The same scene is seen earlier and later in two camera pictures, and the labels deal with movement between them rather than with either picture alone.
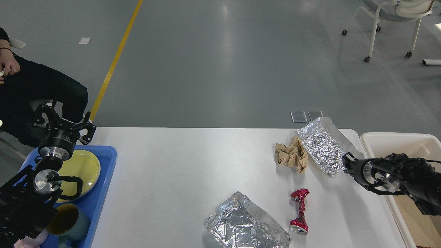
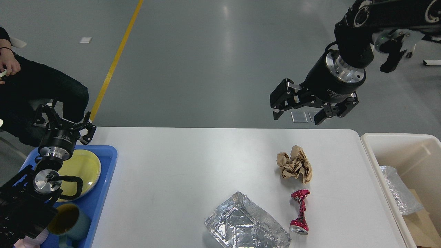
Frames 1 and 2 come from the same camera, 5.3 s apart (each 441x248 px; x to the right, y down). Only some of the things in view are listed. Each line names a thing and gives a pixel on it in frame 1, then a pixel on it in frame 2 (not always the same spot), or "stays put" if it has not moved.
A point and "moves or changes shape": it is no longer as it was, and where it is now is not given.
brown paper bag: [425, 229] stays put
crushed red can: [299, 225] stays put
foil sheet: [327, 145] moves or changes shape
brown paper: [294, 155] moves or changes shape
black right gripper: [376, 180] → [331, 79]
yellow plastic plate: [82, 164] stays put
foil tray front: [238, 223] stays put
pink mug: [27, 242] stays put
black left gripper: [59, 144] stays put
